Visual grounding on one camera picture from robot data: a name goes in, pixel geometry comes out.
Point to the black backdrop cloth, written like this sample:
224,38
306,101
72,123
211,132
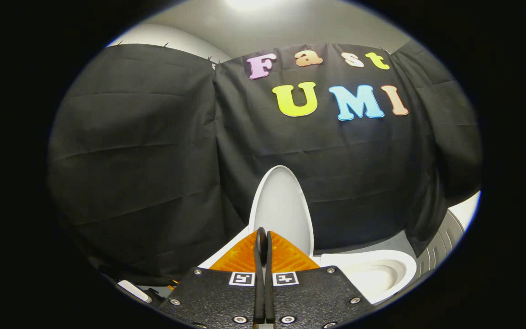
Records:
153,160

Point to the white plastic bar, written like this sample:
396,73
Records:
134,291

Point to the white toilet lid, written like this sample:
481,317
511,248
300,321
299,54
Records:
281,205

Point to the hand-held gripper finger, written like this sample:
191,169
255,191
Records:
270,260
259,260

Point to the large ceiling light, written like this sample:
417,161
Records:
254,2

